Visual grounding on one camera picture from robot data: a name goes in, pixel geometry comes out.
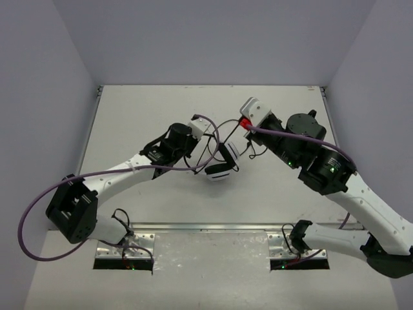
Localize white and black headphones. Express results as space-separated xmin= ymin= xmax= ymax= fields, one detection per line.
xmin=204 ymin=141 xmax=240 ymax=181

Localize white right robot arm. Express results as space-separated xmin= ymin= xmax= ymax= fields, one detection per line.
xmin=241 ymin=110 xmax=412 ymax=278

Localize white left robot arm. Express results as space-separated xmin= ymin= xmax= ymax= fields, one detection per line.
xmin=45 ymin=119 xmax=210 ymax=245

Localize metal base mounting plate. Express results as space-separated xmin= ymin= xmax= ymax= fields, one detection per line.
xmin=93 ymin=223 xmax=330 ymax=271

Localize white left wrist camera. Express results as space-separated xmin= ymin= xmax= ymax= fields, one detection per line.
xmin=187 ymin=118 xmax=211 ymax=141

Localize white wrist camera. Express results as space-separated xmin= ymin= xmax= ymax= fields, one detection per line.
xmin=187 ymin=118 xmax=211 ymax=141
xmin=239 ymin=97 xmax=272 ymax=127

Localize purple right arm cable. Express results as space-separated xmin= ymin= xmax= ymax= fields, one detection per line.
xmin=248 ymin=124 xmax=358 ymax=230

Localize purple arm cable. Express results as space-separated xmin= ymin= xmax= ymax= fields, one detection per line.
xmin=248 ymin=124 xmax=358 ymax=230
xmin=17 ymin=114 xmax=222 ymax=261

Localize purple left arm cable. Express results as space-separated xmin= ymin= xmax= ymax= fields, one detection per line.
xmin=17 ymin=114 xmax=222 ymax=261

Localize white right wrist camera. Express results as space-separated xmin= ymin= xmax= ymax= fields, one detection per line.
xmin=239 ymin=97 xmax=272 ymax=127

